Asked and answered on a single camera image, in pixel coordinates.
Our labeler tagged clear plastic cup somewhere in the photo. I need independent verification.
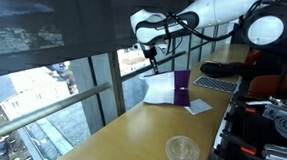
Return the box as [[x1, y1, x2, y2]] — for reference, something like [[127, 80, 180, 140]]
[[164, 134, 202, 160]]

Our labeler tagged purple cloth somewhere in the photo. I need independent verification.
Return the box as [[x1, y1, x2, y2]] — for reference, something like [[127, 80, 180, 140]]
[[142, 69, 177, 106]]

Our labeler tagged metal window handrail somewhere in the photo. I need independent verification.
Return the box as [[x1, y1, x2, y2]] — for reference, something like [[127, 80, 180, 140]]
[[0, 39, 188, 159]]

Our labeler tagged grey computer keyboard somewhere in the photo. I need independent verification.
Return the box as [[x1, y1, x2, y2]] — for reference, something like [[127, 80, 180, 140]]
[[192, 75, 241, 96]]

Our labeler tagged beige building outside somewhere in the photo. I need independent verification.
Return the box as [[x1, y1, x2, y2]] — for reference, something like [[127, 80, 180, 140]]
[[0, 62, 82, 127]]

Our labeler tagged orange chair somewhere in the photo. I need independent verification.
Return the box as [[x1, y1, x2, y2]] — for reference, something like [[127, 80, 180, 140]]
[[243, 48, 287, 101]]

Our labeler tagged red handled clamp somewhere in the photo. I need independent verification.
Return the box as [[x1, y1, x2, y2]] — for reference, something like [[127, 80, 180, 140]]
[[231, 100, 258, 115], [219, 132, 259, 157]]

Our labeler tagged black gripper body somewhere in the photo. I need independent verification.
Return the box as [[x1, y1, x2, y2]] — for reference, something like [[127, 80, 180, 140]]
[[143, 44, 160, 61]]

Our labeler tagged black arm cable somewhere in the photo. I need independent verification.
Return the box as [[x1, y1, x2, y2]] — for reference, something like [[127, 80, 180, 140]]
[[164, 10, 247, 44]]

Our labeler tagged dark window blind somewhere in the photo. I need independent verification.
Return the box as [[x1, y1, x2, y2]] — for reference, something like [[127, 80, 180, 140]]
[[0, 0, 196, 92]]

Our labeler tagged black bag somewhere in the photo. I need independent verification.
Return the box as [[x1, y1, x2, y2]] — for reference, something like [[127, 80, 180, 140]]
[[199, 58, 253, 82]]

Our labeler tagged white marker card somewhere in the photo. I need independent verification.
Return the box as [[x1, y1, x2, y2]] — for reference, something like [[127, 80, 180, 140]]
[[183, 98, 214, 117]]

